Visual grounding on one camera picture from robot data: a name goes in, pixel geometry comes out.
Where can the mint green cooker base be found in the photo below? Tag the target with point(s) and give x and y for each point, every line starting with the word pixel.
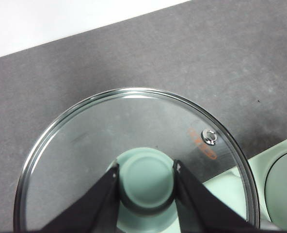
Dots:
pixel 255 167

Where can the glass lid with green knob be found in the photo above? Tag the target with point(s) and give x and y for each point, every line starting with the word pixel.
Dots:
pixel 97 145

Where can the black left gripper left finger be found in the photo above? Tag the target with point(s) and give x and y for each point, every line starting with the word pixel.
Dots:
pixel 90 208

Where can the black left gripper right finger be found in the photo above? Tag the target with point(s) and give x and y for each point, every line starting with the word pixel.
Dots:
pixel 201 206

